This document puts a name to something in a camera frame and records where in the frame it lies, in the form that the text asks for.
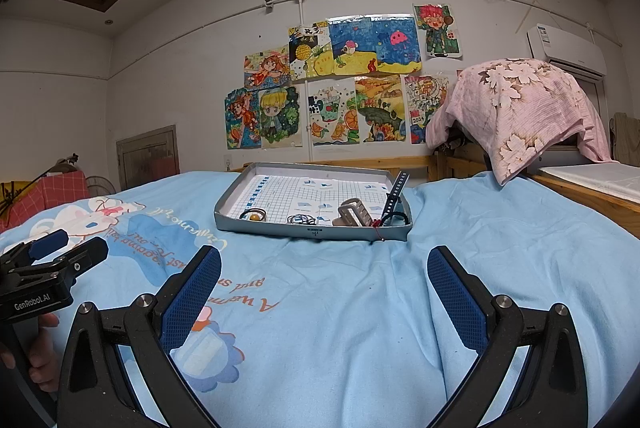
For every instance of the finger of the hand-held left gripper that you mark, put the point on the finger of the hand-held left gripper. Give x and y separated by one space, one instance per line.
47 243
90 250

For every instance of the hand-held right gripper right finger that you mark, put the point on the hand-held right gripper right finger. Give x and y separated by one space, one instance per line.
457 298

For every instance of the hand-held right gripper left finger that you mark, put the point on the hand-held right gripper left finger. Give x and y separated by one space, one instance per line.
192 298

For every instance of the grey shallow tray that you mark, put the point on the grey shallow tray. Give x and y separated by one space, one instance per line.
260 230

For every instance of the black hair clip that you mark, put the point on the black hair clip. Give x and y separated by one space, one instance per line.
400 218

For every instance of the person's left hand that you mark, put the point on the person's left hand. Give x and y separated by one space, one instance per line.
45 353

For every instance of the red checked cloth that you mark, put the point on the red checked cloth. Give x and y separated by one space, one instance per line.
55 193

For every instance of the round fan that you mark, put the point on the round fan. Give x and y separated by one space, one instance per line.
102 187

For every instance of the light blue printed bed sheet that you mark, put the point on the light blue printed bed sheet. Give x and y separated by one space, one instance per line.
350 308

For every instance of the beige hair claw clip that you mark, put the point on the beige hair claw clip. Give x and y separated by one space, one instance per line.
350 210

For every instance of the pink floral cloth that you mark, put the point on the pink floral cloth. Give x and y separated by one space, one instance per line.
525 107

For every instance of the olive hanging cloth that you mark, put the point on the olive hanging cloth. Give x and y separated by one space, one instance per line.
625 137

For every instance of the white air conditioner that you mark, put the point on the white air conditioner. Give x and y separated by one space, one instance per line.
567 50

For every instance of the small wall door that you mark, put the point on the small wall door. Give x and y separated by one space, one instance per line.
147 157

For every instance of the wooden bed frame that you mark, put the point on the wooden bed frame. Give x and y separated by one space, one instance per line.
420 162

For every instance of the group of children's wall drawings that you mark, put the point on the group of children's wall drawings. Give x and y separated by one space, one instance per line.
370 42

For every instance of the white wall conduit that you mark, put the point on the white wall conduit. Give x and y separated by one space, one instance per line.
300 7

